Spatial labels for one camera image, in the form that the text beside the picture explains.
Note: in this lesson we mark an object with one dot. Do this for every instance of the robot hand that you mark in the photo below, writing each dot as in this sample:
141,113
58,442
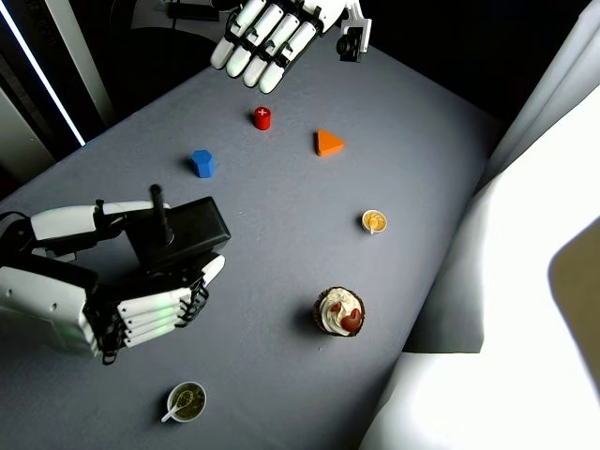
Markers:
276,33
42,300

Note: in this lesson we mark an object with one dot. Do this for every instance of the red cylinder block white cross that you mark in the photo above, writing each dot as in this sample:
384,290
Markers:
263,118

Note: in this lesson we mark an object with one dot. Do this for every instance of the black power adapter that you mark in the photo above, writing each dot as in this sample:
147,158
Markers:
193,10

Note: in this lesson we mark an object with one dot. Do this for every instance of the orange triangular block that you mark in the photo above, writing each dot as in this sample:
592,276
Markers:
327,143

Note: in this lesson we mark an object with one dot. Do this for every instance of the blue hexagonal block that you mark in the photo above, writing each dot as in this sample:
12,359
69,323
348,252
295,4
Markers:
203,164

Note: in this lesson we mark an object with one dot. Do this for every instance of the small bowl green soup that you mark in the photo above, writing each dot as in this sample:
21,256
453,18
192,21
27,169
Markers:
186,401

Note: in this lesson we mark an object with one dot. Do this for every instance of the small bowl yellow food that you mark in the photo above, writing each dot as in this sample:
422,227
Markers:
374,221

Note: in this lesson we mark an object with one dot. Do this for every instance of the bright light strip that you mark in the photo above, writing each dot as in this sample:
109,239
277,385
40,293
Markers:
42,77

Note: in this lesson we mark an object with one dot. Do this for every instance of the grey table cloth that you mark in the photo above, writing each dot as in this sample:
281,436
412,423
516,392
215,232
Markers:
281,262

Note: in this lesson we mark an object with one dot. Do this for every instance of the toy cupcake with cream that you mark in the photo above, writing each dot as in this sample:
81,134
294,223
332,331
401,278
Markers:
340,313

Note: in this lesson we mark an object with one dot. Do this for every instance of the white curtain backdrop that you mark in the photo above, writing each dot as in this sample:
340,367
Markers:
506,281

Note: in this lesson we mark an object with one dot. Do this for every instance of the beige rounded panel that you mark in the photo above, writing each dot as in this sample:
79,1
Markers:
579,300

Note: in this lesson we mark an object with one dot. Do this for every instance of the black wrist camera white bracket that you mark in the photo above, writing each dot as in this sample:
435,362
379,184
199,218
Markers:
352,42

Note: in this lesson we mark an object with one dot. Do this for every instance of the white frame post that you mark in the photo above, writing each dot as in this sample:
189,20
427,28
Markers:
79,56

